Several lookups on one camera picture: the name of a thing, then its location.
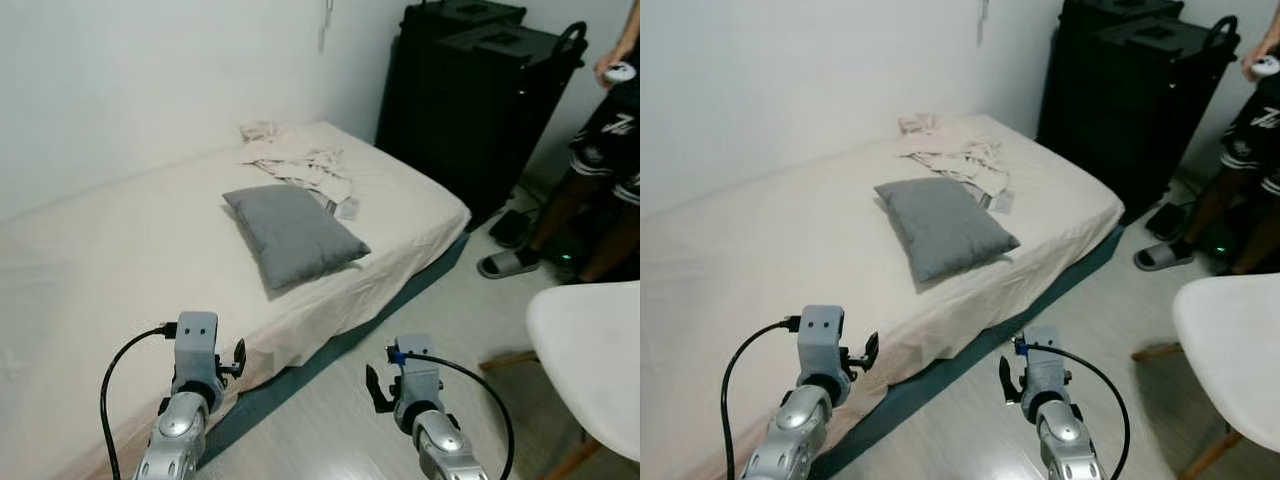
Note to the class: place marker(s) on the grey slipper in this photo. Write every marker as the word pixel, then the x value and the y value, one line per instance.
pixel 505 264
pixel 1160 257

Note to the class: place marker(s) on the bed with cream sheet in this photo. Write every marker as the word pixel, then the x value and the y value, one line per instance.
pixel 150 250
pixel 790 250

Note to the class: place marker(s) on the crumpled cream cloth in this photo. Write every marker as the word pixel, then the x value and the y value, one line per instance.
pixel 300 165
pixel 955 155

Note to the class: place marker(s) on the dark floor device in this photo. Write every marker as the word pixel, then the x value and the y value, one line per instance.
pixel 568 258
pixel 1222 245

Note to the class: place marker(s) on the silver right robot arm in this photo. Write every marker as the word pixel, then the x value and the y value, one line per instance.
pixel 445 450
pixel 1068 445

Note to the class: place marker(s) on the white shell chair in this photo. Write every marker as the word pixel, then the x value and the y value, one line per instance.
pixel 590 350
pixel 1235 345

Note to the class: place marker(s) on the person's right hand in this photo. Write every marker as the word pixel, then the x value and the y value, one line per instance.
pixel 604 72
pixel 1250 66

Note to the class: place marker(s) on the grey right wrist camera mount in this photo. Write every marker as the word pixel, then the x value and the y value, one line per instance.
pixel 1042 365
pixel 420 375

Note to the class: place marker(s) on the white handheld controller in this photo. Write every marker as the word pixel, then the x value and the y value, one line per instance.
pixel 622 71
pixel 1267 66

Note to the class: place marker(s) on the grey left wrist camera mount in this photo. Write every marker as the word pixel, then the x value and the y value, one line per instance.
pixel 195 345
pixel 820 340

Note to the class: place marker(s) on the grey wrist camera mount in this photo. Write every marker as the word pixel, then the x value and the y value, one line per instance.
pixel 1042 365
pixel 420 375
pixel 820 340
pixel 195 345

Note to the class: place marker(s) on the black foot pedal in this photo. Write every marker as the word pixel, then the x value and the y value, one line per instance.
pixel 1167 221
pixel 512 228

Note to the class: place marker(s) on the person in black shorts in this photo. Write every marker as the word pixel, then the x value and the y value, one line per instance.
pixel 1255 140
pixel 600 150

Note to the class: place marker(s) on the grey pillow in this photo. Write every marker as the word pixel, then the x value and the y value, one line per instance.
pixel 295 235
pixel 945 228

